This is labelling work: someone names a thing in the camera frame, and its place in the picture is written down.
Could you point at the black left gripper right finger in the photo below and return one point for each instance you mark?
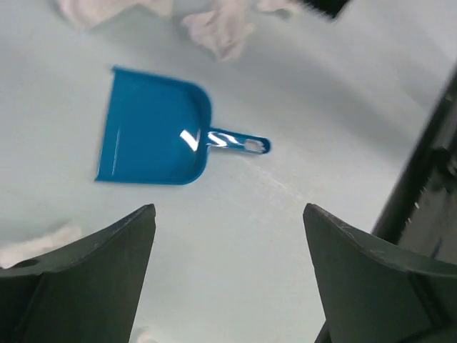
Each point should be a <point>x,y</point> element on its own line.
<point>375,291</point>

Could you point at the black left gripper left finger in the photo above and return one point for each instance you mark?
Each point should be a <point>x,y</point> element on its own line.
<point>85,292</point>

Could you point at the paper scrap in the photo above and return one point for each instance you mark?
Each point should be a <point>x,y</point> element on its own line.
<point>223,30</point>
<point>87,14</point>
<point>15,252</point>

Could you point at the blue plastic dustpan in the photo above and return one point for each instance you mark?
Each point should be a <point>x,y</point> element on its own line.
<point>158,131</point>

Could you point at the blue hand brush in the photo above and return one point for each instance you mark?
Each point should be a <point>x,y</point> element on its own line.
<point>329,8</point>

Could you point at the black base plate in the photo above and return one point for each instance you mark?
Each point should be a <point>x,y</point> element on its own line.
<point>420,214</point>

